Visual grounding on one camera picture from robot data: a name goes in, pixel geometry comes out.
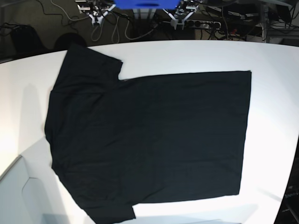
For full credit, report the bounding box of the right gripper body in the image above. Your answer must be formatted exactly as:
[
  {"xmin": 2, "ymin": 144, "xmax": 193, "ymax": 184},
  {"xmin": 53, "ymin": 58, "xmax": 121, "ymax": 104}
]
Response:
[{"xmin": 77, "ymin": 0, "xmax": 116, "ymax": 25}]

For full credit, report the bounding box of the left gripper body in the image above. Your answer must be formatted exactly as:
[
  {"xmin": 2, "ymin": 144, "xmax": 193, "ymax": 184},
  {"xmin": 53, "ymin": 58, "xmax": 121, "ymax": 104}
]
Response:
[{"xmin": 163, "ymin": 0, "xmax": 203, "ymax": 30}]

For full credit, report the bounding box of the black T-shirt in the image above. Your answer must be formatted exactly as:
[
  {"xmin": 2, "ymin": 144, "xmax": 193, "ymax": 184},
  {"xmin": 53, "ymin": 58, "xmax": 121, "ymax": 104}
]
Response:
[{"xmin": 45, "ymin": 45, "xmax": 251, "ymax": 224}]

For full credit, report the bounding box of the blue plastic box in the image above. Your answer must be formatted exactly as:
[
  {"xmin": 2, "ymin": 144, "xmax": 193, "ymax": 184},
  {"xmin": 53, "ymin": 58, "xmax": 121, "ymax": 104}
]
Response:
[{"xmin": 114, "ymin": 0, "xmax": 180, "ymax": 9}]

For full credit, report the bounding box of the black power strip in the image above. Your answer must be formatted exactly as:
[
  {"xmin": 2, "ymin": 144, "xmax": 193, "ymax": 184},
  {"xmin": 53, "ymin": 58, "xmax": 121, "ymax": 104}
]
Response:
[{"xmin": 163, "ymin": 19, "xmax": 221, "ymax": 30}]

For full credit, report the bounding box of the grey panel bottom left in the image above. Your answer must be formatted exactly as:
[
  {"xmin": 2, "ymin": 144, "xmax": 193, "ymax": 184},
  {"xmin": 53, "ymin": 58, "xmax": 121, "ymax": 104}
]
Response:
[{"xmin": 0, "ymin": 156, "xmax": 69, "ymax": 224}]

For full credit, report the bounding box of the white coiled cable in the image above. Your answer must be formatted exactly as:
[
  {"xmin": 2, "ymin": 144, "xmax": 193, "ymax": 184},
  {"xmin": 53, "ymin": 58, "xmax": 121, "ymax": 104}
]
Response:
[{"xmin": 50, "ymin": 0, "xmax": 155, "ymax": 42}]

